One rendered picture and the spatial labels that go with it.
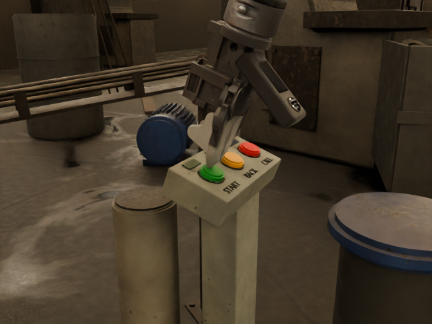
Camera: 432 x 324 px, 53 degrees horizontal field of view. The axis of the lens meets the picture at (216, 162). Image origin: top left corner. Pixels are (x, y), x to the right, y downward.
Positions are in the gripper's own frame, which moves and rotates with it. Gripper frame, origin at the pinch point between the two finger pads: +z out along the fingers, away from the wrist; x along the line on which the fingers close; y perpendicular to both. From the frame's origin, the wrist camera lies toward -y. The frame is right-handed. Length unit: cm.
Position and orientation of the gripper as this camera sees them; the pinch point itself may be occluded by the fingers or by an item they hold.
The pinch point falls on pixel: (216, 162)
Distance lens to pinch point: 68.0
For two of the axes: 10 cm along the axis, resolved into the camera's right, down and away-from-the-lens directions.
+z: -3.0, 8.5, 4.4
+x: -4.6, 2.7, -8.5
